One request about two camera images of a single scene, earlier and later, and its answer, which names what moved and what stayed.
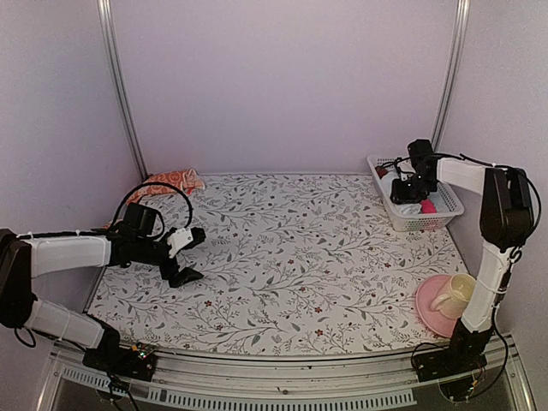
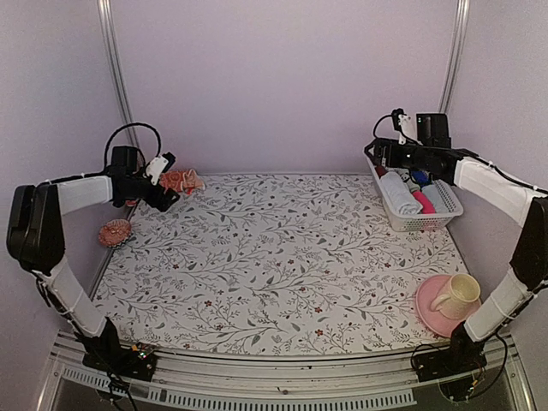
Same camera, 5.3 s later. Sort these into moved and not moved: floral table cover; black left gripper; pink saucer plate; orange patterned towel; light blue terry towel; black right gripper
Moved: black right gripper; black left gripper
Not moved: pink saucer plate; floral table cover; light blue terry towel; orange patterned towel
